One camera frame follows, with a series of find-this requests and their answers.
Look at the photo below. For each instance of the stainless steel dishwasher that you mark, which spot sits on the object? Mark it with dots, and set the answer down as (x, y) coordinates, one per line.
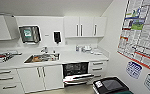
(78, 75)

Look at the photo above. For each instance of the blue dish soap bottle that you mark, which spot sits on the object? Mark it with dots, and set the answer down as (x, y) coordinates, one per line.
(77, 48)

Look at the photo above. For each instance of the black soap dispenser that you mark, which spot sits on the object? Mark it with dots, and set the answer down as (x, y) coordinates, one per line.
(57, 36)

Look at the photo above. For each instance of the white dish towel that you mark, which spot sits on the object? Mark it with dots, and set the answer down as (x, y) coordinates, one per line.
(97, 52)

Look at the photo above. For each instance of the chrome faucet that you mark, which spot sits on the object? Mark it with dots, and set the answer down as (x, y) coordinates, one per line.
(44, 50)

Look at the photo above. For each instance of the steel sink basin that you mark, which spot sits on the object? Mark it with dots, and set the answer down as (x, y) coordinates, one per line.
(41, 59)

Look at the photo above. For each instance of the brown bowl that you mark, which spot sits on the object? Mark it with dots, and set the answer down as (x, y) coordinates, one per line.
(36, 58)

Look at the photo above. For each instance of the steel paper towel dispenser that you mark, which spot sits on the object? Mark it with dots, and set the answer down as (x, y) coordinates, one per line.
(28, 34)

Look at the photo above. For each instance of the white base cabinet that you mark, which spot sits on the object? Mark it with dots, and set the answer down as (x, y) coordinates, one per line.
(34, 78)

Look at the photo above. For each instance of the white wall outlet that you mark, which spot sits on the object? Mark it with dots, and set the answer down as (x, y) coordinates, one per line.
(66, 42)

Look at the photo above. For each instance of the white wall cabinet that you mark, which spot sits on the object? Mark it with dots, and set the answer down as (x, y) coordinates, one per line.
(84, 26)
(1, 28)

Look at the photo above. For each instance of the small wall label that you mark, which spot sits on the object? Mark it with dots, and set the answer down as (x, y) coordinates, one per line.
(46, 35)

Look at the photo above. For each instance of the large colourful wall poster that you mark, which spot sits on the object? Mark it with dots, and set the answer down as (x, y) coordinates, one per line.
(141, 33)

